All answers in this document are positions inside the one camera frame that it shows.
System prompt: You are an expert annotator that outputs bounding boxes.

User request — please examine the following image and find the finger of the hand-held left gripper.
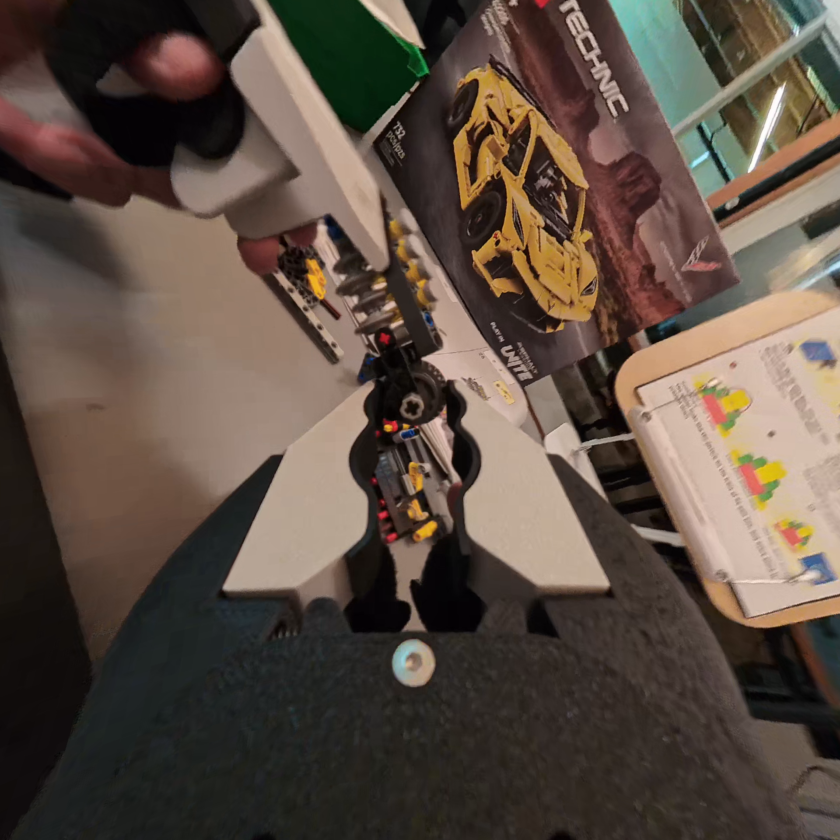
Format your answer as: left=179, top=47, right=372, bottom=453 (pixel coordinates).
left=230, top=28, right=392, bottom=274

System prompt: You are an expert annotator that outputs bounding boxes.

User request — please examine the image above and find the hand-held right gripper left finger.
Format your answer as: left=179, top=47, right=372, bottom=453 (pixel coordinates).
left=220, top=385, right=385, bottom=611

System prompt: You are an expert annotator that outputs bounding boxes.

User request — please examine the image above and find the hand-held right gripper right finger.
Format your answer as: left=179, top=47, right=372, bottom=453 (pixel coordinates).
left=446, top=379, right=613, bottom=627

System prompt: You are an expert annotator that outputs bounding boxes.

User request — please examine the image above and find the grey lego engine assembly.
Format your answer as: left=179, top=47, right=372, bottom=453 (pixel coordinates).
left=328, top=213, right=444, bottom=352

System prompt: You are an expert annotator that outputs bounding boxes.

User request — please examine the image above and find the black yellow lego chassis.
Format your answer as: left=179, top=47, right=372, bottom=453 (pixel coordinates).
left=373, top=420, right=455, bottom=546

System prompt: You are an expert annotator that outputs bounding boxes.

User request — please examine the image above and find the lego set box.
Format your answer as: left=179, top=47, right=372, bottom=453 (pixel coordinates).
left=374, top=0, right=742, bottom=388

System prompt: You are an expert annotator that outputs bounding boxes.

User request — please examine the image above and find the person's left hand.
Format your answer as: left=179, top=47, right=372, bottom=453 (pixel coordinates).
left=0, top=0, right=317, bottom=277

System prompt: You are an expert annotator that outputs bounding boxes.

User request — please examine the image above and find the green plastic bin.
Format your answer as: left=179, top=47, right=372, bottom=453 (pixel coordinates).
left=266, top=0, right=431, bottom=132

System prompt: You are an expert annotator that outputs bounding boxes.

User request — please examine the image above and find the white sticker sheet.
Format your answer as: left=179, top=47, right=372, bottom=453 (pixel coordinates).
left=420, top=348, right=534, bottom=431

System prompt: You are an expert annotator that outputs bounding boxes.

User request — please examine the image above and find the light grey holed beam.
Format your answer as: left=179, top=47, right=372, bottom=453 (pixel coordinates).
left=262, top=239, right=347, bottom=365

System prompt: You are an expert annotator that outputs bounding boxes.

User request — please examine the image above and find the clipboard with instruction sheet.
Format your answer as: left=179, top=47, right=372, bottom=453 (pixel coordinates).
left=613, top=292, right=840, bottom=629

